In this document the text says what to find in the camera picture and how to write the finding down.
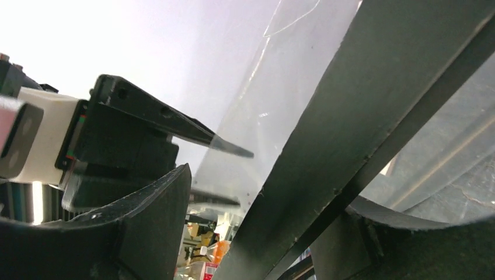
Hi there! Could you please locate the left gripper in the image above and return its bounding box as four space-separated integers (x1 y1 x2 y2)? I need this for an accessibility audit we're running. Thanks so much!
54 74 255 213

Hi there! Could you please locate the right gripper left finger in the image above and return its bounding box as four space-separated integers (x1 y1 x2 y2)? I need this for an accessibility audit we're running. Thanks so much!
1 164 191 279

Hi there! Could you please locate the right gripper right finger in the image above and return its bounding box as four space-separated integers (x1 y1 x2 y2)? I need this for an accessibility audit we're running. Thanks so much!
310 197 494 279

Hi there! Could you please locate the clear plastic sheet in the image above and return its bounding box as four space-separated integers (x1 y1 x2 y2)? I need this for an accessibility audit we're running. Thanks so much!
190 1 494 225

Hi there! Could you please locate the black wooden picture frame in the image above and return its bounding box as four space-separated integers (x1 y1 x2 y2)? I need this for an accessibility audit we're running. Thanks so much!
214 1 494 279

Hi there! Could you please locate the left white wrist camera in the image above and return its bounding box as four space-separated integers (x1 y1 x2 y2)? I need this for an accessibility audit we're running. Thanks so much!
1 87 82 184

